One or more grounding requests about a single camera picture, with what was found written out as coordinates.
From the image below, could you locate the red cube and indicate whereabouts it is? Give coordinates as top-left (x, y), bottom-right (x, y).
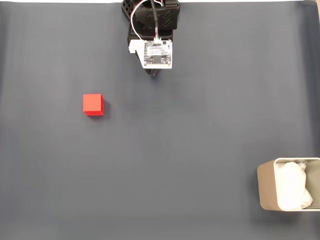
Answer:
top-left (82, 93), bottom-right (105, 117)

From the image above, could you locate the beige metal box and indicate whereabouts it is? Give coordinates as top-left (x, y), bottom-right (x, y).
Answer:
top-left (256, 157), bottom-right (320, 212)

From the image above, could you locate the dark grey table mat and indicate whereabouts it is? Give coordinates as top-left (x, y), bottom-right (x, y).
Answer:
top-left (0, 1), bottom-right (320, 240)

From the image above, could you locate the white crumpled tissue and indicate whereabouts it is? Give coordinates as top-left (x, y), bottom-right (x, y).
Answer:
top-left (276, 161), bottom-right (314, 210)

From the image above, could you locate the white and red servo wire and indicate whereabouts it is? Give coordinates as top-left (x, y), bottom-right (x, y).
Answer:
top-left (130, 0), bottom-right (148, 42)

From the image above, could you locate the white camera board mount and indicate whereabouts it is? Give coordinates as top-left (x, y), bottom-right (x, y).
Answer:
top-left (128, 38), bottom-right (174, 70)

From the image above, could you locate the black camera cable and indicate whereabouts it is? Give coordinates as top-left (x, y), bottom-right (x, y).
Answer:
top-left (149, 0), bottom-right (161, 41)

